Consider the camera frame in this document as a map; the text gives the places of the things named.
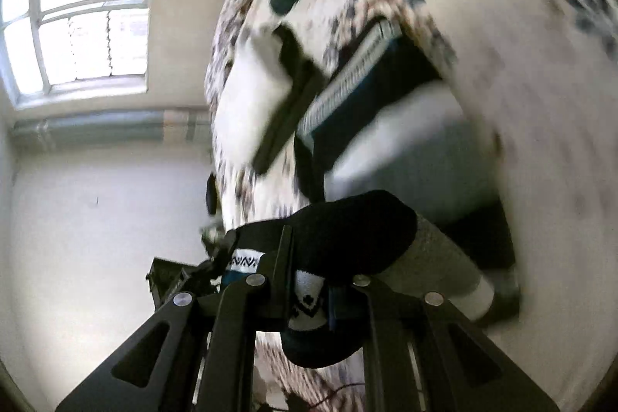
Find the folded white garment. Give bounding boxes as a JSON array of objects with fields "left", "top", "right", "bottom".
[{"left": 219, "top": 26, "right": 295, "bottom": 166}]

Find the striped knit sweater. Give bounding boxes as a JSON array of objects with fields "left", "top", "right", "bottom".
[{"left": 219, "top": 19, "right": 522, "bottom": 369}]

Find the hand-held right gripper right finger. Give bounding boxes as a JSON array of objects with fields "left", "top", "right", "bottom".
[{"left": 352, "top": 274, "right": 561, "bottom": 412}]

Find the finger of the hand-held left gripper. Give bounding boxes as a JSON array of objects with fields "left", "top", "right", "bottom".
[{"left": 193, "top": 226, "right": 239, "bottom": 280}]

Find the floral bed sheet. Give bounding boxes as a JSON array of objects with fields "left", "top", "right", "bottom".
[{"left": 205, "top": 0, "right": 618, "bottom": 412}]

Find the barred window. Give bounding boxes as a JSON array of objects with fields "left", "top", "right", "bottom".
[{"left": 0, "top": 0, "right": 160, "bottom": 111}]

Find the green curtain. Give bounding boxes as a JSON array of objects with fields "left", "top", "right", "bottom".
[{"left": 10, "top": 107, "right": 213, "bottom": 148}]

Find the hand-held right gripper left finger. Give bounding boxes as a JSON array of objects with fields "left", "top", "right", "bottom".
[{"left": 55, "top": 226, "right": 295, "bottom": 412}]

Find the folded dark garment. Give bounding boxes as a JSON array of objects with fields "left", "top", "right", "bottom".
[{"left": 253, "top": 26, "right": 325, "bottom": 176}]

